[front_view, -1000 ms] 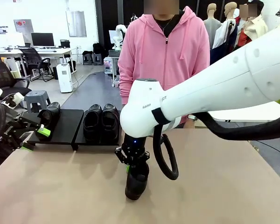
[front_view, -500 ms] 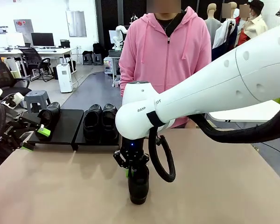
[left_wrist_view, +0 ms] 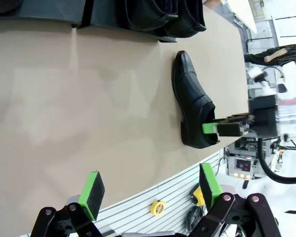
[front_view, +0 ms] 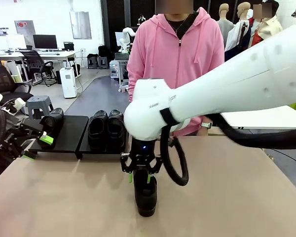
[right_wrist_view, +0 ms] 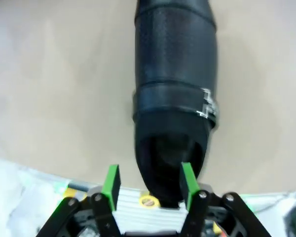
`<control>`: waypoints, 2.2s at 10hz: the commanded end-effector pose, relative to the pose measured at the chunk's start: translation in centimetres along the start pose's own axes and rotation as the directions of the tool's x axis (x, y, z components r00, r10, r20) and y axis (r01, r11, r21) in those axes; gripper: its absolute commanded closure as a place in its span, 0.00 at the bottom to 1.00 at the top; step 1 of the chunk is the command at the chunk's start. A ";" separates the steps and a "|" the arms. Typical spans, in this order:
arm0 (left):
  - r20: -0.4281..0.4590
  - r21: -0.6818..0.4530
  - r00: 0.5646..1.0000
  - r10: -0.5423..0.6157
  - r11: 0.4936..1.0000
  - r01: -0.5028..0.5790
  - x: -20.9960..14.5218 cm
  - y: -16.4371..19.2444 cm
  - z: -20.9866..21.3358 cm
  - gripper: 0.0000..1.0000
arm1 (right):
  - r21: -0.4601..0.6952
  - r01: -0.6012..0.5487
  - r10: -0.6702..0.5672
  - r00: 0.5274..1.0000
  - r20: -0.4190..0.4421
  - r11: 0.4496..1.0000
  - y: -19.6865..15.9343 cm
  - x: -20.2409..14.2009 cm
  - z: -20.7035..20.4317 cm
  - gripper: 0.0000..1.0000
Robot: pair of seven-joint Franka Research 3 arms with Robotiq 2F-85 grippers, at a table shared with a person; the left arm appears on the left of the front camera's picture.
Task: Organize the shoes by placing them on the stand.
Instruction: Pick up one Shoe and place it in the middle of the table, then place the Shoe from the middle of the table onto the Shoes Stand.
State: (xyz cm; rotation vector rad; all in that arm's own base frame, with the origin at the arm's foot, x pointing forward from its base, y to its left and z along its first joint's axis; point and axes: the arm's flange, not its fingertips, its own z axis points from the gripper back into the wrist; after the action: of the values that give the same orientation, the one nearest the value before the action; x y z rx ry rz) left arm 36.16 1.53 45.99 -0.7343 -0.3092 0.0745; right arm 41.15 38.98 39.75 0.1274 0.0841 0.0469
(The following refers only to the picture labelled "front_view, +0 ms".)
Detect black plastic stool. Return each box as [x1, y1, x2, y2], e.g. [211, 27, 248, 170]
[98, 56, 110, 70]
[87, 54, 100, 70]

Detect black shoe stand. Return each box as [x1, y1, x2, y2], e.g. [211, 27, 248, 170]
[75, 117, 131, 162]
[29, 115, 90, 159]

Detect mannequin in red top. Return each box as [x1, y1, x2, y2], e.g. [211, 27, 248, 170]
[250, 0, 284, 48]

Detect white office desk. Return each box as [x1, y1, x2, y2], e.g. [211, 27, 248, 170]
[0, 50, 81, 82]

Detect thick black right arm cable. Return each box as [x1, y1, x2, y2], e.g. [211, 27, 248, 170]
[159, 112, 296, 188]

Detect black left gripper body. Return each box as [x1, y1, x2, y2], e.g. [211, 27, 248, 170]
[0, 122, 28, 161]

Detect grey plastic stool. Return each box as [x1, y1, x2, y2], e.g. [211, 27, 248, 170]
[25, 95, 55, 120]

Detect grey wall cabinet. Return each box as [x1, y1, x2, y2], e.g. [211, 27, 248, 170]
[14, 20, 37, 41]

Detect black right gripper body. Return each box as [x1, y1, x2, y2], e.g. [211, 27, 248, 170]
[131, 137, 156, 171]

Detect person's left hand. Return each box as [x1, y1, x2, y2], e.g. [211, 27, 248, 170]
[196, 126, 213, 136]

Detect equipment cart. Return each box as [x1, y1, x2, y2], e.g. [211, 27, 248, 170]
[110, 52, 130, 93]

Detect white monitor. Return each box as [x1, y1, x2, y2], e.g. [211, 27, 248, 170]
[5, 34, 27, 50]

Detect mannequin in grey tank top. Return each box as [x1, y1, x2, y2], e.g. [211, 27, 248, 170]
[216, 3, 235, 36]

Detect white air purifier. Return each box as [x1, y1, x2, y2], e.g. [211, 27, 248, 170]
[59, 67, 78, 99]

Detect black mesh office chair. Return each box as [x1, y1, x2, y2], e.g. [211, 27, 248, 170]
[0, 51, 35, 109]

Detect mannequin in white navy jacket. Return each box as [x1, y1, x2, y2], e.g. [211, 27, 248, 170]
[224, 2, 253, 61]

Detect black backpack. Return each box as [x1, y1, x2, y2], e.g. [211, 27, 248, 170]
[98, 45, 110, 58]

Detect black leather shoe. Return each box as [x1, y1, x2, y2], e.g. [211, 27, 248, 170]
[133, 169, 158, 218]
[40, 108, 65, 150]
[107, 109, 127, 152]
[88, 110, 109, 151]

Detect black computer monitor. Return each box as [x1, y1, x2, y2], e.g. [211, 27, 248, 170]
[33, 34, 58, 50]

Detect person in pink hoodie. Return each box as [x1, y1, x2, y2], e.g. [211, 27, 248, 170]
[126, 6, 225, 137]

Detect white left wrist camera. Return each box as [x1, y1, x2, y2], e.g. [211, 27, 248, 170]
[4, 97, 27, 116]

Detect white table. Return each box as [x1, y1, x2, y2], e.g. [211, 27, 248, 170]
[222, 105, 296, 131]

